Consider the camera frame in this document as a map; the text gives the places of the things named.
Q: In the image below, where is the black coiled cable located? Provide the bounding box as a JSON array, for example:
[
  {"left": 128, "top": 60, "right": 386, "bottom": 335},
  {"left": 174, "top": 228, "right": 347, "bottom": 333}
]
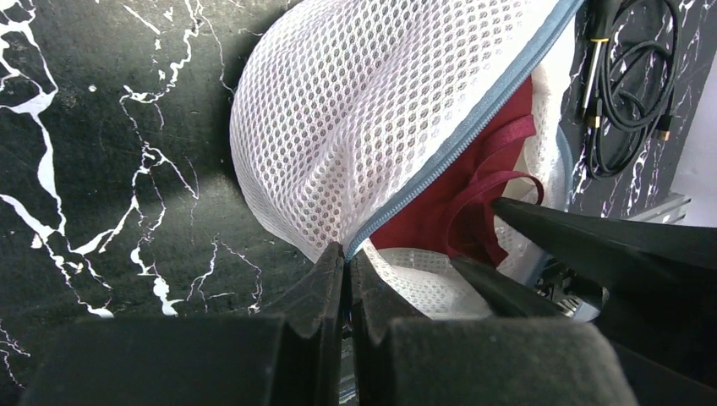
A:
[{"left": 582, "top": 0, "right": 681, "bottom": 180}]

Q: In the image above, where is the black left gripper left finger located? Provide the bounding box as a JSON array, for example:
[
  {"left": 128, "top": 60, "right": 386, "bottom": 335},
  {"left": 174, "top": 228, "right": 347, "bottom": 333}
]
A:
[{"left": 21, "top": 243, "right": 344, "bottom": 405}]

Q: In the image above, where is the maroon bra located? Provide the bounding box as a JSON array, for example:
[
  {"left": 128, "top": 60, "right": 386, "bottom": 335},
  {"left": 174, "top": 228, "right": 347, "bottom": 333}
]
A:
[{"left": 370, "top": 80, "right": 545, "bottom": 267}]

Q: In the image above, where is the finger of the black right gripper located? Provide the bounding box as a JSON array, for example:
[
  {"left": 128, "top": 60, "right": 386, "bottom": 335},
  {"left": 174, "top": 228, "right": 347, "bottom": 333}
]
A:
[
  {"left": 491, "top": 198, "right": 716, "bottom": 314},
  {"left": 451, "top": 256, "right": 565, "bottom": 318}
]

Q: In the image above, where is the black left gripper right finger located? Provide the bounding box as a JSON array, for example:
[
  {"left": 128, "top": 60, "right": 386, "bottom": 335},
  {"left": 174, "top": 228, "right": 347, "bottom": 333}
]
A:
[{"left": 350, "top": 253, "right": 637, "bottom": 405}]

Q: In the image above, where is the orange handled screwdriver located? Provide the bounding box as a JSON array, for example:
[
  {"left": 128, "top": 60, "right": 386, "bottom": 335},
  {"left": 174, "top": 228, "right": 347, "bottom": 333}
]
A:
[{"left": 581, "top": 0, "right": 621, "bottom": 114}]

